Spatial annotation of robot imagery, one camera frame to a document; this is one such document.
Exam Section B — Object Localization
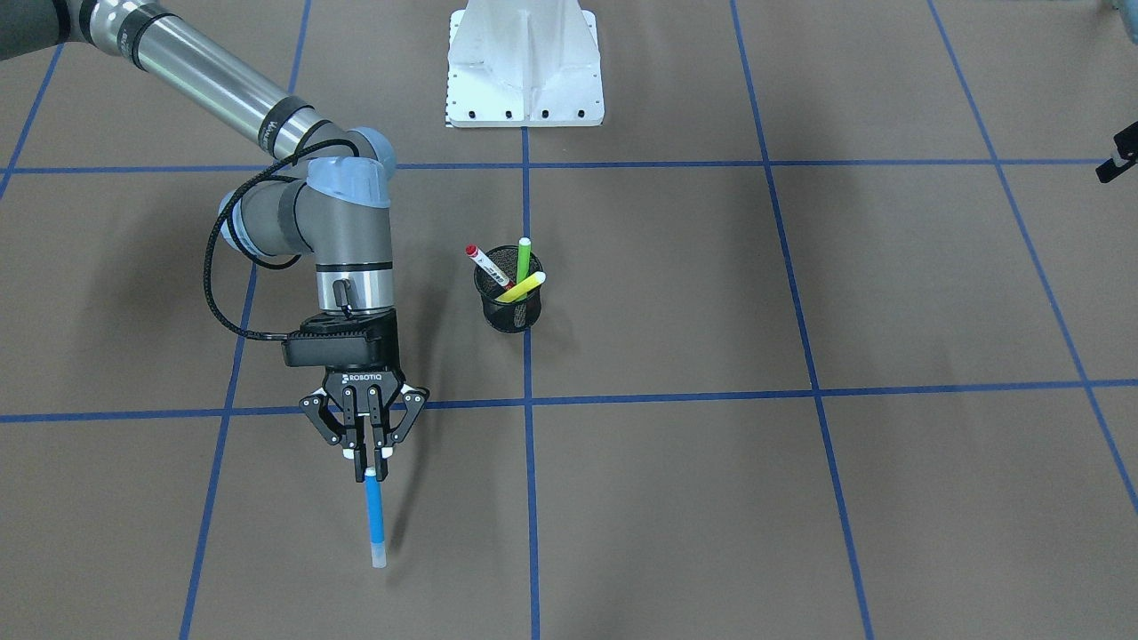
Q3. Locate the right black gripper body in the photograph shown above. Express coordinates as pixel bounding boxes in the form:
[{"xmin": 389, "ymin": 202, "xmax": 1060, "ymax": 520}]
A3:
[{"xmin": 298, "ymin": 368, "xmax": 430, "ymax": 448}]

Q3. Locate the blue marker pen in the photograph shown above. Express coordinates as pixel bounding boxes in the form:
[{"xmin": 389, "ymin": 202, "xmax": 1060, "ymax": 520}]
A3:
[{"xmin": 365, "ymin": 467, "xmax": 388, "ymax": 571}]

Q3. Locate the red marker pen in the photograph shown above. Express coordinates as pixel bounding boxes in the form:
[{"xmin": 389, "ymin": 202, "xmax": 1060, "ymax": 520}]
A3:
[{"xmin": 465, "ymin": 244, "xmax": 516, "ymax": 289}]

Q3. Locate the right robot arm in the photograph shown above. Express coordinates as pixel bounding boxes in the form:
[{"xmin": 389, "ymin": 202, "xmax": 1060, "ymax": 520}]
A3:
[{"xmin": 3, "ymin": 1, "xmax": 429, "ymax": 483}]

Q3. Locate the black mesh pen cup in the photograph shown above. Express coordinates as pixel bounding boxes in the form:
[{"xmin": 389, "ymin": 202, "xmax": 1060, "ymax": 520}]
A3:
[{"xmin": 475, "ymin": 246, "xmax": 546, "ymax": 334}]

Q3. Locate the yellow highlighter pen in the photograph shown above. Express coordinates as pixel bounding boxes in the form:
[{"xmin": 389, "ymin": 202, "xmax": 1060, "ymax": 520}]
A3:
[{"xmin": 495, "ymin": 271, "xmax": 546, "ymax": 304}]

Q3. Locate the green highlighter pen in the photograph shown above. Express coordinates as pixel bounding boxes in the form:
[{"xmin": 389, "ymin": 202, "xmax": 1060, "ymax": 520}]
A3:
[{"xmin": 516, "ymin": 236, "xmax": 531, "ymax": 284}]

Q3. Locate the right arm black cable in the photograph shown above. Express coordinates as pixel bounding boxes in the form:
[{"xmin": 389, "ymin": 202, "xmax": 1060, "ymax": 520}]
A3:
[{"xmin": 204, "ymin": 138, "xmax": 361, "ymax": 343}]

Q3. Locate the white pedestal column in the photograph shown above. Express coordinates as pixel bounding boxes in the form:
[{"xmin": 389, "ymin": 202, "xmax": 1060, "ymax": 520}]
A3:
[{"xmin": 445, "ymin": 1, "xmax": 605, "ymax": 128}]

